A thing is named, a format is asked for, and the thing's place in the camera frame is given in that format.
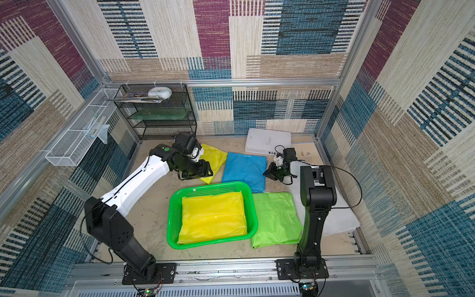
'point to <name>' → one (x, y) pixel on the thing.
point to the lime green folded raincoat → (279, 222)
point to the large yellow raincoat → (212, 216)
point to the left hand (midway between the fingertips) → (208, 172)
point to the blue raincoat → (245, 167)
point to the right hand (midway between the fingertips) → (264, 171)
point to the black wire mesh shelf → (157, 111)
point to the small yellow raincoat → (216, 158)
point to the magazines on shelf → (136, 98)
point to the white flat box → (265, 141)
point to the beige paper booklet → (307, 151)
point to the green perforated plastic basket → (175, 208)
